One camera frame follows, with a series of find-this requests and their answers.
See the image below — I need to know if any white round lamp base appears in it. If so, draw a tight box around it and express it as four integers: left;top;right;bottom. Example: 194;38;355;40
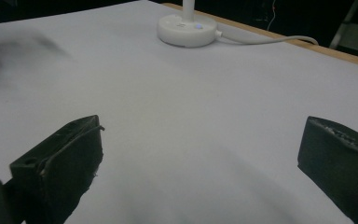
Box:
157;0;218;49

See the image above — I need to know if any metal stand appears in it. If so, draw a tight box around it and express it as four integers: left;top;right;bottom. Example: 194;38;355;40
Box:
328;0;358;50

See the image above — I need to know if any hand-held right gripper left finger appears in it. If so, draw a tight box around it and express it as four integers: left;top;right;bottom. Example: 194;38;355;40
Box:
9;114;105;224

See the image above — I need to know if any white table cloth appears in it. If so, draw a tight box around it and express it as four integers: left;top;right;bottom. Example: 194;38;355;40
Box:
0;0;358;224

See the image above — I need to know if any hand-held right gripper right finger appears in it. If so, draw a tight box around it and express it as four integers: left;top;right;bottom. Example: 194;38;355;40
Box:
296;116;358;224

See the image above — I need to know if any white lamp cable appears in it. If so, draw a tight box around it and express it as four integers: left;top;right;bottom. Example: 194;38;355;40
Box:
214;29;320;47

